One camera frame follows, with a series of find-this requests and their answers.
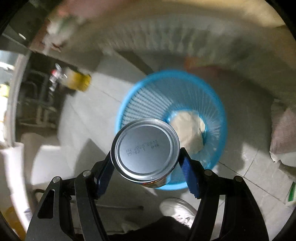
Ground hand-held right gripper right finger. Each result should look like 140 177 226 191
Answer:
178 147 270 241

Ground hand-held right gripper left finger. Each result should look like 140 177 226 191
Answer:
24 152 116 241

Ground brown paper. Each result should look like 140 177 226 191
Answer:
170 111 206 154

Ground metal can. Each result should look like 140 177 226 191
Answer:
110 118 180 189

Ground blue plastic basket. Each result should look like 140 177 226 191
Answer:
116 69 228 192

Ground white shoe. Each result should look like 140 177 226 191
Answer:
159 198 197 226

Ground dark trousers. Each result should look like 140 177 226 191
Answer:
107 215 192 241

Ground yellow cooking oil bottle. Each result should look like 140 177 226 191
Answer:
50 64 92 92

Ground white woven sack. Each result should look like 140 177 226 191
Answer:
269 100 296 163

